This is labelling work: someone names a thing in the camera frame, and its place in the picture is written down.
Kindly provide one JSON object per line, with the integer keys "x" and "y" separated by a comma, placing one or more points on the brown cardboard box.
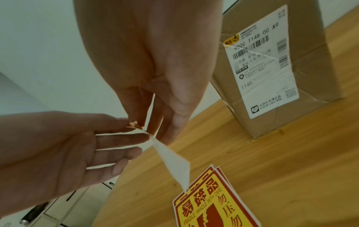
{"x": 311, "y": 73}

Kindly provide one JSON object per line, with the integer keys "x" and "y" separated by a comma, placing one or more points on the white drawer cabinet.
{"x": 56, "y": 210}

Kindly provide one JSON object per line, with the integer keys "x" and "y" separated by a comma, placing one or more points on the white shipping label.
{"x": 263, "y": 73}

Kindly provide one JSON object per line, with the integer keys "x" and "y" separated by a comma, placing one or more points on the person's left hand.
{"x": 42, "y": 150}

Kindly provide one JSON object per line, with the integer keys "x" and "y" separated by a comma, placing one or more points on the red yellow warning sticker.
{"x": 202, "y": 173}
{"x": 213, "y": 204}
{"x": 134, "y": 125}

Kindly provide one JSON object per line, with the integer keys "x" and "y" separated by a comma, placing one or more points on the white sticker backing paper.
{"x": 175, "y": 163}

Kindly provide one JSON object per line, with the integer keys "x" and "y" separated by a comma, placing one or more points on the person's right hand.
{"x": 157, "y": 44}

